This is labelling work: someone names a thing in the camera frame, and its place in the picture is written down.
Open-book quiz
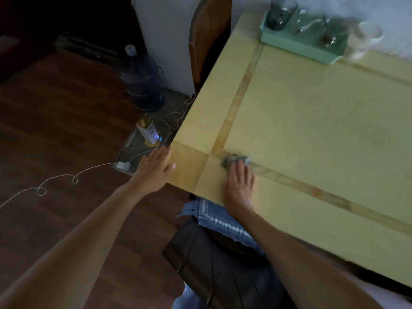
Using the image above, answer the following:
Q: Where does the person's right hand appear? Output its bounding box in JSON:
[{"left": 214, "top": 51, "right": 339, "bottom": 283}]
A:
[{"left": 222, "top": 160, "right": 256, "bottom": 217}]

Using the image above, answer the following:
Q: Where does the person's left hand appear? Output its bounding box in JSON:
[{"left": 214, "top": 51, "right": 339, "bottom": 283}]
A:
[{"left": 128, "top": 146, "right": 177, "bottom": 197}]

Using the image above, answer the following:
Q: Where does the blue grey rag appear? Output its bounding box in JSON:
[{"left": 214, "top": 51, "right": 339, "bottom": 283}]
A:
[{"left": 221, "top": 154, "right": 252, "bottom": 170}]

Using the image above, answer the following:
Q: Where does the dark glass mug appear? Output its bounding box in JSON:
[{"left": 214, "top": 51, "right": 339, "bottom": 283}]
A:
[{"left": 266, "top": 0, "right": 299, "bottom": 32}]

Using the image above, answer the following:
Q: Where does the clear glass cup brown residue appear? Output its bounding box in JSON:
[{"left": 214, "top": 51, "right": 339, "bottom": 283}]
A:
[{"left": 318, "top": 19, "right": 351, "bottom": 48}]

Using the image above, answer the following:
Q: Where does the white lidded jar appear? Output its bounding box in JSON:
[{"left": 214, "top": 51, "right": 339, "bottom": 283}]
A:
[{"left": 345, "top": 21, "right": 384, "bottom": 61}]

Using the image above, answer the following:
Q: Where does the person's left forearm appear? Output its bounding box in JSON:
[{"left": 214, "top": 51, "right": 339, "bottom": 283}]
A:
[{"left": 0, "top": 183, "right": 146, "bottom": 309}]

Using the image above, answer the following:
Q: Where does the person's right forearm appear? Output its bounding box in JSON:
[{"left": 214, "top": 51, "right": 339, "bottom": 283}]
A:
[{"left": 231, "top": 209, "right": 376, "bottom": 309}]

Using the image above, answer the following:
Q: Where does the yellow dining table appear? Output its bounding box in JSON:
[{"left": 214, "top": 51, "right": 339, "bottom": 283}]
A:
[{"left": 168, "top": 12, "right": 412, "bottom": 288}]

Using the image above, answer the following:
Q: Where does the person's blue trouser leg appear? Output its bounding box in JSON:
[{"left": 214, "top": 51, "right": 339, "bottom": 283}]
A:
[{"left": 172, "top": 285, "right": 210, "bottom": 309}]

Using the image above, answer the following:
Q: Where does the blue ruffled seat cushion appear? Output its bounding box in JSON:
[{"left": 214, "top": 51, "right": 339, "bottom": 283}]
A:
[{"left": 177, "top": 196, "right": 266, "bottom": 256}]

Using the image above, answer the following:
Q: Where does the dark wooden chair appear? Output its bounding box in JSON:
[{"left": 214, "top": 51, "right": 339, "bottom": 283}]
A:
[{"left": 162, "top": 217, "right": 297, "bottom": 309}]

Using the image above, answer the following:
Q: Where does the blue water jug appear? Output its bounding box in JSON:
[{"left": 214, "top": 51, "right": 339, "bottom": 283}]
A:
[{"left": 121, "top": 44, "right": 165, "bottom": 113}]

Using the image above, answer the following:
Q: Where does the brown wooden chair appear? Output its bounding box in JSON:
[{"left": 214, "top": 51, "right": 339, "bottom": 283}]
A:
[{"left": 188, "top": 0, "right": 233, "bottom": 94}]

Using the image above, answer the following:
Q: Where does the mint green tray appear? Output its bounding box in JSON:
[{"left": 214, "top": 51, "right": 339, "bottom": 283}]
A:
[{"left": 260, "top": 14, "right": 350, "bottom": 65}]

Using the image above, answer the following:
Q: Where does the tangle of white cables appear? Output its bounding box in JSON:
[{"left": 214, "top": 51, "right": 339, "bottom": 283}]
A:
[{"left": 141, "top": 93, "right": 197, "bottom": 148}]

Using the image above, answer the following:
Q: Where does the white floor cable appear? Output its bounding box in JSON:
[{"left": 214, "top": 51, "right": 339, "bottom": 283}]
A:
[{"left": 0, "top": 162, "right": 116, "bottom": 209}]

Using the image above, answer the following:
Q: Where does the dark wooden door frame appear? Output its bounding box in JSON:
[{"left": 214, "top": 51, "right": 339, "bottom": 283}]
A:
[{"left": 127, "top": 0, "right": 148, "bottom": 58}]

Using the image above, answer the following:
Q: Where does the white wall cloth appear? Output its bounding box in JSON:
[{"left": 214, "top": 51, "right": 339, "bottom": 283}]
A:
[{"left": 230, "top": 0, "right": 412, "bottom": 61}]

